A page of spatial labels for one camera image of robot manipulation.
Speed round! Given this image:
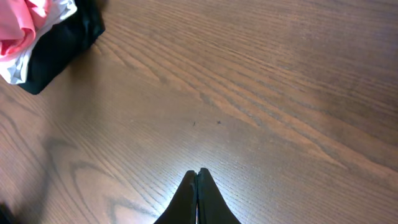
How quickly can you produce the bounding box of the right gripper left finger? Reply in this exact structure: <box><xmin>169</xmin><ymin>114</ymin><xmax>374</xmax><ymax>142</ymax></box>
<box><xmin>154</xmin><ymin>170</ymin><xmax>197</xmax><ymax>224</ymax></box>

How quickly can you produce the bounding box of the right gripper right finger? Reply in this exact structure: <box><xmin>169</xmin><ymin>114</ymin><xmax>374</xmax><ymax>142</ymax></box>
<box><xmin>197</xmin><ymin>167</ymin><xmax>240</xmax><ymax>224</ymax></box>

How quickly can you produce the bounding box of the pink shirt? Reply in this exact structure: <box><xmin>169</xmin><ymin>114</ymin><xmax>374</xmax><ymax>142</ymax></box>
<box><xmin>1</xmin><ymin>0</ymin><xmax>52</xmax><ymax>61</ymax></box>

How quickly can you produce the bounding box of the black folded shirt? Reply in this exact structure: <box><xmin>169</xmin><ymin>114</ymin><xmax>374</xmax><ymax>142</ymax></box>
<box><xmin>19</xmin><ymin>0</ymin><xmax>105</xmax><ymax>95</ymax></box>

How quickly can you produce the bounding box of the white folded shirt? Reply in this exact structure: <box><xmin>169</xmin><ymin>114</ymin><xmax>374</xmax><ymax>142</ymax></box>
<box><xmin>0</xmin><ymin>0</ymin><xmax>78</xmax><ymax>85</ymax></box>

